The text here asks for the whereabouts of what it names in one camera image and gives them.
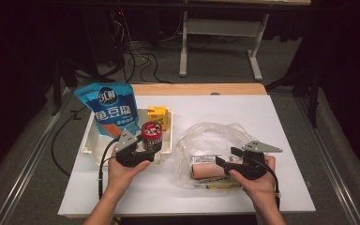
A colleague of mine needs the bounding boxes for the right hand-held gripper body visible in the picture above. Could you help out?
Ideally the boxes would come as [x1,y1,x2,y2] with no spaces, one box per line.
[226,140,283,181]

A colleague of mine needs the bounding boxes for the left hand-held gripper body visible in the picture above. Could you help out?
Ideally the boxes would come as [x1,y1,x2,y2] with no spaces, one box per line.
[115,128,156,168]

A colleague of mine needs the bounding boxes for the red-lidded jar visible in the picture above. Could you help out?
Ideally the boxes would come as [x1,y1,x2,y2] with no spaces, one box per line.
[140,121,164,154]

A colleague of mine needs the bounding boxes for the pink sausage packet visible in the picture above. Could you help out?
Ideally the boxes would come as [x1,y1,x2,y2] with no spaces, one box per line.
[189,155,233,182]

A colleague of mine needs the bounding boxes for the clear plastic shopping bag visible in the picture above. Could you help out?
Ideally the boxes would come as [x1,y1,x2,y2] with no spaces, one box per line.
[172,121,265,190]

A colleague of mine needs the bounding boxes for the white plastic bin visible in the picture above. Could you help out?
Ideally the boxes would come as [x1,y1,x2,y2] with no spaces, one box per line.
[81,107,173,167]

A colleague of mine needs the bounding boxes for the yellow drink carton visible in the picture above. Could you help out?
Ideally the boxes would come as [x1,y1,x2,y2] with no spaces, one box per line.
[147,105,169,131]

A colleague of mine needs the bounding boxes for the blue snack pouch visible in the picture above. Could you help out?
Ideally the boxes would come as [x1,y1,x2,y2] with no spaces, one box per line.
[74,82,142,139]

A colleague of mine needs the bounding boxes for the person's right hand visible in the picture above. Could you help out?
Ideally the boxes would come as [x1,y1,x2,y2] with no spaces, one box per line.
[229,155,279,205]

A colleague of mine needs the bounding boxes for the person's left hand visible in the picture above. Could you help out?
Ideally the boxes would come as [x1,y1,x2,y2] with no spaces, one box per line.
[107,149,151,195]

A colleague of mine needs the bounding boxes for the white board sheet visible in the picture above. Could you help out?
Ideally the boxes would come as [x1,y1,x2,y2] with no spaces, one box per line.
[57,94,317,218]

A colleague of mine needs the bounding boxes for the black metal stand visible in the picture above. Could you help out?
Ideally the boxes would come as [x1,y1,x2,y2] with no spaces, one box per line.
[265,40,322,128]
[51,6,107,116]

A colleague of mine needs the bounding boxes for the white-legged desk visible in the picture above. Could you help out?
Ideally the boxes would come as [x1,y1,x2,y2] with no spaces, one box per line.
[178,0,312,83]

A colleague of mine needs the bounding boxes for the right hand-held gripper black cable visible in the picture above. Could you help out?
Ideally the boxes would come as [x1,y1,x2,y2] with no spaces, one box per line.
[252,157,281,210]

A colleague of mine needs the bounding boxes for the hand-held gripper black cable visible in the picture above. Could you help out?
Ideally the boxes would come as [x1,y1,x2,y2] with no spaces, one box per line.
[252,157,281,210]
[97,139,120,201]

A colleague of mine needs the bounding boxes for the left hand-held gripper black cable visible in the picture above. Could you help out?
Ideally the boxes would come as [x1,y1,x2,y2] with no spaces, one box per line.
[97,139,120,201]

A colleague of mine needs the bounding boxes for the long black floor cable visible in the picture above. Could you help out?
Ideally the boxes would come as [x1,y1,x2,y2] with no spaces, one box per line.
[50,101,95,177]

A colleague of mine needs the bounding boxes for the aluminium floor rail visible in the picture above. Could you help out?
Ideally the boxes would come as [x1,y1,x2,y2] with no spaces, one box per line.
[294,97,357,225]
[0,87,73,225]

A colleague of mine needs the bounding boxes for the tangle of floor cables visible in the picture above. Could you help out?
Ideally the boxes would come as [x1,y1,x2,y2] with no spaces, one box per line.
[106,8,173,84]

